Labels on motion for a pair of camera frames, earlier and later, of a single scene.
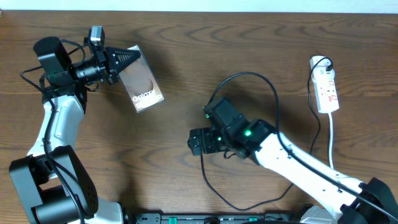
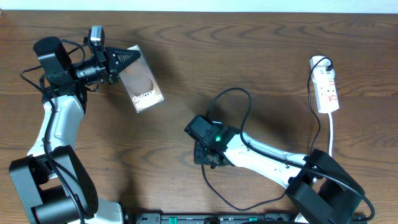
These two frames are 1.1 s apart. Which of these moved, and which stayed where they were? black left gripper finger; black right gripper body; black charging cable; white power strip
Moved: black right gripper body
Stayed: white power strip; black charging cable; black left gripper finger
